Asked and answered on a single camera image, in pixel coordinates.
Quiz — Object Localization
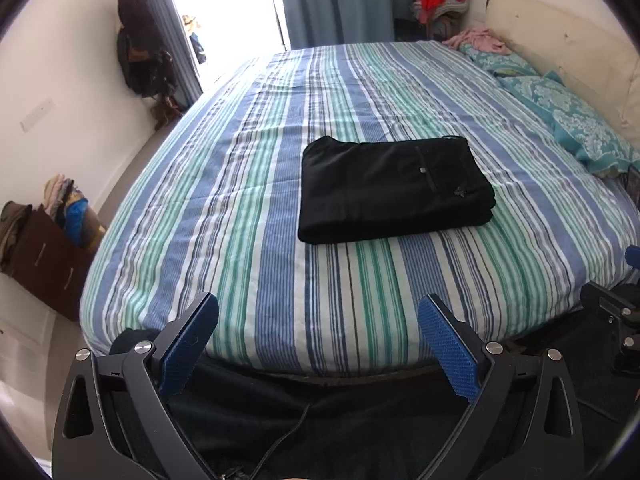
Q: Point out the dark brown drawer cabinet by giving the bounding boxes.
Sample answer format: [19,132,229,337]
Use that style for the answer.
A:
[4,208,93,323]

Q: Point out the teal patterned pillow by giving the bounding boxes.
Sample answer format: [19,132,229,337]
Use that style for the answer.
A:
[499,76,639,178]
[460,44,538,77]

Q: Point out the white wall switch plate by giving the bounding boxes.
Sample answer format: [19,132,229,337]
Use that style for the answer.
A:
[20,98,54,132]

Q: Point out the clothes pile beside cabinet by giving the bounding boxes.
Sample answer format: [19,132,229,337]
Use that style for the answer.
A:
[42,174,106,254]

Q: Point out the olive cloth on cabinet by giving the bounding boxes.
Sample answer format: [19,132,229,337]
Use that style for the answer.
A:
[0,200,32,270]

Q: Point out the dark bags on hook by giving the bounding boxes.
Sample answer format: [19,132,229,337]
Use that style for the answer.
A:
[116,0,177,98]

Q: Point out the pink garment on bed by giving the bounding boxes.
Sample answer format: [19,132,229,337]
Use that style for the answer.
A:
[444,27,512,55]

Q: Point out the black cable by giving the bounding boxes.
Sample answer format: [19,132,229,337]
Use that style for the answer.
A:
[219,401,314,480]

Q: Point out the black pants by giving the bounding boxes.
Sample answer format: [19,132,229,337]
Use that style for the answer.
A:
[297,136,496,245]

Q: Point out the striped blue green bedspread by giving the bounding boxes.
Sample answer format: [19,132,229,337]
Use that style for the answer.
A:
[80,41,639,377]

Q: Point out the teal patterned pillow front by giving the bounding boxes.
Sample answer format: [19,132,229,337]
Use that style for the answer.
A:
[499,76,639,178]

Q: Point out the striped curtain left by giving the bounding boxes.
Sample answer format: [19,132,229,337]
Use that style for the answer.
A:
[149,0,203,107]

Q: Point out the teal patterned pillow back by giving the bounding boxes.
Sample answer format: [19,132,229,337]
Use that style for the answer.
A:
[460,44,538,77]

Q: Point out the cream padded headboard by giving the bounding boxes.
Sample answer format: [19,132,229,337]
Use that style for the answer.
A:
[486,0,639,148]

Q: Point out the red clothes pile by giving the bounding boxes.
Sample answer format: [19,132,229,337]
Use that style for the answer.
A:
[410,0,470,41]

